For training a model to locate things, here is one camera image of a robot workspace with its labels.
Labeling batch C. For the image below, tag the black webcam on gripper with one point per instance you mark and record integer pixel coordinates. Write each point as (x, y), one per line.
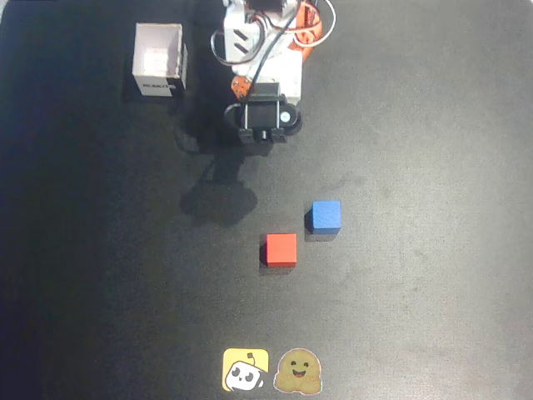
(260, 114)

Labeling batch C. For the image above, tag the orange and white robot arm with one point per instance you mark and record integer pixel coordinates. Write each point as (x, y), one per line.
(310, 29)

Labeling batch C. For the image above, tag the white cardboard box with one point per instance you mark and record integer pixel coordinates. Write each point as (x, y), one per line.
(158, 58)

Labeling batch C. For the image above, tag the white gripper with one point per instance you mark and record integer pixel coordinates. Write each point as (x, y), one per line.
(261, 116)

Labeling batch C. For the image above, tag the blue cube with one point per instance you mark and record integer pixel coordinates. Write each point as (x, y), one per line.
(327, 214)

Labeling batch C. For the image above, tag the yellow robot face sticker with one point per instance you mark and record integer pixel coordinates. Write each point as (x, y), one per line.
(245, 370)

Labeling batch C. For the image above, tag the black table mat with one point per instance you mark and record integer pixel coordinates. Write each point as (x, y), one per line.
(416, 291)

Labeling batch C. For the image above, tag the hugging face emoji sticker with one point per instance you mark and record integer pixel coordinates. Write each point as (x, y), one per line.
(297, 371)

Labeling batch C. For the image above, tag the red cube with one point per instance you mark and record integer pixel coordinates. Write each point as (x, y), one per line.
(281, 248)

